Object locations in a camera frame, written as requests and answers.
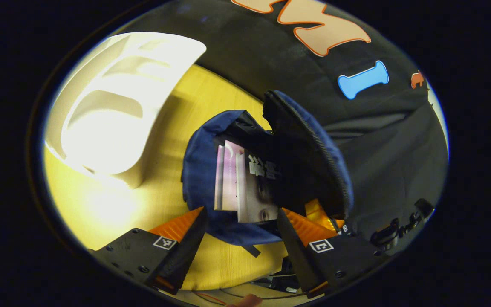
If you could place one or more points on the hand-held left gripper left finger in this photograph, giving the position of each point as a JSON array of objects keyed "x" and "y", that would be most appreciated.
[{"x": 188, "y": 251}]

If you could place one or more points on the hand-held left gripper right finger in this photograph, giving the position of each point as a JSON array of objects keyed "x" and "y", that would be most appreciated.
[{"x": 296, "y": 251}]

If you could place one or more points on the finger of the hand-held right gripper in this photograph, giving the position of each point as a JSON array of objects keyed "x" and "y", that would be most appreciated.
[{"x": 316, "y": 212}]

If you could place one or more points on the portrait cover book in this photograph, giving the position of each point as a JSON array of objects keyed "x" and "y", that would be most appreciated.
[{"x": 256, "y": 200}]

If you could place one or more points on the blue schoolbag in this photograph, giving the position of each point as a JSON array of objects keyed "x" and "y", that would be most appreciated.
[{"x": 198, "y": 179}]

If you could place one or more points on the pink cover book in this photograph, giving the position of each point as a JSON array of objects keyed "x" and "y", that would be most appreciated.
[{"x": 228, "y": 179}]

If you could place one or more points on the white plastic bookshelf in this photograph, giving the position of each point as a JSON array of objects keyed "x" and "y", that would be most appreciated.
[{"x": 113, "y": 128}]

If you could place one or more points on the black backdrop cloth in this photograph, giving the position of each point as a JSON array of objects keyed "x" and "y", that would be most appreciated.
[{"x": 271, "y": 64}]

